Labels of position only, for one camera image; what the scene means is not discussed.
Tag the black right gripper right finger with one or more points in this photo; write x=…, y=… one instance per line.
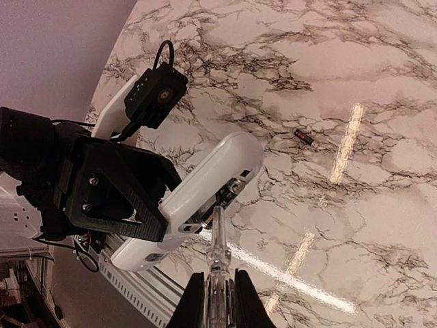
x=250, y=311

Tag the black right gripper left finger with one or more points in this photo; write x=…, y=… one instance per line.
x=189, y=311

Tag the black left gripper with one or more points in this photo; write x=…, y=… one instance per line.
x=108, y=187

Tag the clear handled screwdriver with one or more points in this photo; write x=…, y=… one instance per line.
x=219, y=305

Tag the white remote control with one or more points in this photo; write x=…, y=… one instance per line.
x=239, y=155

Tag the AAA battery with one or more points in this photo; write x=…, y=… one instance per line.
x=305, y=138
x=224, y=197

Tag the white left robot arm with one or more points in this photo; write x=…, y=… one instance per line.
x=26, y=141

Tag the aluminium front rail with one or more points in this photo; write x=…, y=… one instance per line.
x=151, y=292

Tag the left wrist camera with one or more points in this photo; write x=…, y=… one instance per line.
x=153, y=96

